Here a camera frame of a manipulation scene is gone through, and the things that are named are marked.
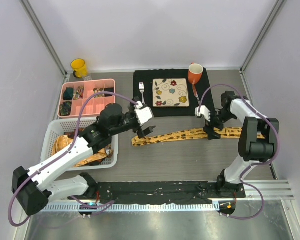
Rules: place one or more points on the floral square ceramic plate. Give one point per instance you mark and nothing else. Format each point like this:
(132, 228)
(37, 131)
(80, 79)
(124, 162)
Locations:
(168, 93)

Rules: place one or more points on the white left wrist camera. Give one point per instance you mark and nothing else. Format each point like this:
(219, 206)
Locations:
(143, 113)

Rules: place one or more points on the yellow mug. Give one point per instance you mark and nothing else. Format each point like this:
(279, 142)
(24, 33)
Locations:
(79, 68)

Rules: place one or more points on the orange patterned tie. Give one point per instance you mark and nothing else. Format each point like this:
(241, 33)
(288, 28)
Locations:
(62, 142)

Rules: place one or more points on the beige patterned rolled tie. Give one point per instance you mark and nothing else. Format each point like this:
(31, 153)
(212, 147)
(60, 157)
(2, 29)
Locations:
(99, 90)

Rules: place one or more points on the pink compartment organizer tray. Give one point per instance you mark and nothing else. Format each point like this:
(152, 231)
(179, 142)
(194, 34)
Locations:
(95, 105)

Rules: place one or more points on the colourful rolled tie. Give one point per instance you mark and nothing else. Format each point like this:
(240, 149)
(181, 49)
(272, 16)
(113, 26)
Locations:
(78, 93)

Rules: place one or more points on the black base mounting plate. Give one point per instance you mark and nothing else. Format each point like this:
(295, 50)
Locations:
(166, 192)

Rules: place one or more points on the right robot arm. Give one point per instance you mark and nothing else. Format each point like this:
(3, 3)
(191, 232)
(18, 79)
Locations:
(258, 141)

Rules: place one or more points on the knife with patterned handle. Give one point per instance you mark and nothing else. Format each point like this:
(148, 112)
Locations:
(196, 94)

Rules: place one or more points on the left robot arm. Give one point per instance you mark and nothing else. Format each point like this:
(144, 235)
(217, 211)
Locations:
(35, 187)

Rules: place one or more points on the brown white patterned tie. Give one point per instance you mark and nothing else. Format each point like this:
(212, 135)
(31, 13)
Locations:
(106, 152)

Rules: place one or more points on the black rolled tie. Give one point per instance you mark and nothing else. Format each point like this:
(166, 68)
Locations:
(108, 92)

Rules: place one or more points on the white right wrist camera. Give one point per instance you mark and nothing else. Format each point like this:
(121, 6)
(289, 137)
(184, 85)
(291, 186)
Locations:
(203, 111)

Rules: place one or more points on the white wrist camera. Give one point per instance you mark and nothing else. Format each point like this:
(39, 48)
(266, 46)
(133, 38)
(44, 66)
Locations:
(143, 113)
(203, 111)

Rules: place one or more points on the dark green rolled tie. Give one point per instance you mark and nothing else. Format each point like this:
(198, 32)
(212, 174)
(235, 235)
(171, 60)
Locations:
(68, 94)

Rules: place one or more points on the orange mug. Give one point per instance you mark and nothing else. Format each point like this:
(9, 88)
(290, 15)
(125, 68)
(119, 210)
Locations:
(195, 72)

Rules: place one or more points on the clear plastic cup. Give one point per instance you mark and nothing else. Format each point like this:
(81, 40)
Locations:
(86, 77)

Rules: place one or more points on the silver fork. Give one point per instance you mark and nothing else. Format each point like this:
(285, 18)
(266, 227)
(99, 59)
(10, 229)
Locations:
(141, 90)

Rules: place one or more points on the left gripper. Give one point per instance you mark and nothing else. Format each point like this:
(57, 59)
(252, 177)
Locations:
(140, 132)

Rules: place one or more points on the black cloth placemat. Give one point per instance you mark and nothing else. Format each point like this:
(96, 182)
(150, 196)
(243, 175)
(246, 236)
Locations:
(147, 77)

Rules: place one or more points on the yellow beetle print tie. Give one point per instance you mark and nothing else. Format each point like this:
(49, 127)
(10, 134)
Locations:
(190, 134)

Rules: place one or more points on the white perforated plastic basket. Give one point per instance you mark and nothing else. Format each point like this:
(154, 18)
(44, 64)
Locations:
(60, 126)

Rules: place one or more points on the dark patterned rolled tie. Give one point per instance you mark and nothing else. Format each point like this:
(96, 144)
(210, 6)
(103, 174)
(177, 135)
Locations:
(65, 108)

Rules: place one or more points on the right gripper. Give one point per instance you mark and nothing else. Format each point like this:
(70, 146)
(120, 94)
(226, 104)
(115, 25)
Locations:
(208, 128)

